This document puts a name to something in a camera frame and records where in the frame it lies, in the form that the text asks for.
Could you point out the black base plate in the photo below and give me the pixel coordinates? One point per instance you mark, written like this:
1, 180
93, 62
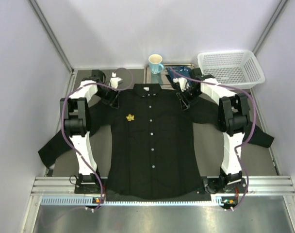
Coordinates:
90, 185

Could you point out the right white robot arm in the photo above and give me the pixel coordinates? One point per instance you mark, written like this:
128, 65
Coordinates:
232, 120

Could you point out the steel tray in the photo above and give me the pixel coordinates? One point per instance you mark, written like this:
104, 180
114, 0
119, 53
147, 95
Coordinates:
161, 77

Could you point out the black button shirt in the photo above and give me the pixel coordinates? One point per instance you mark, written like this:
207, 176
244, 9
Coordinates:
153, 157

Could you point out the light blue mug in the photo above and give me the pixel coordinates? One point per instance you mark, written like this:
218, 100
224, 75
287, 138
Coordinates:
155, 63

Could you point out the gold brooch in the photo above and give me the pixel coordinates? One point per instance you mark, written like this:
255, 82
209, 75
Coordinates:
130, 117

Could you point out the aluminium frame rail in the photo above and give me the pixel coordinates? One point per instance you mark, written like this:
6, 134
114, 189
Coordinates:
61, 191

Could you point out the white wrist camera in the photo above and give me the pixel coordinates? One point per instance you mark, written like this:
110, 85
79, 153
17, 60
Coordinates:
181, 84
115, 80

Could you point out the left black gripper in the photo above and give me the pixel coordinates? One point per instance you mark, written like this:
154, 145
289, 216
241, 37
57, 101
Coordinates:
111, 96

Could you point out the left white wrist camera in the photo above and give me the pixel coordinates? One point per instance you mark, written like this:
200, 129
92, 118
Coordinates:
115, 80

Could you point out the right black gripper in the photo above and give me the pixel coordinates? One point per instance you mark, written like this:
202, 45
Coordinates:
184, 95

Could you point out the white plastic basket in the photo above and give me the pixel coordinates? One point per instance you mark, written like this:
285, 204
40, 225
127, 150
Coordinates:
237, 68

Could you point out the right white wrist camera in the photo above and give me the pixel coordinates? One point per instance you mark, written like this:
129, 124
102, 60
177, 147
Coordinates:
181, 84

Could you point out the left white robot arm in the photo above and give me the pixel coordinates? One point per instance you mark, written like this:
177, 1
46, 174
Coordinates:
76, 126

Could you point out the dark blue plate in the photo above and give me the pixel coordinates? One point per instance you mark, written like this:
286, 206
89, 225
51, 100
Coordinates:
174, 71

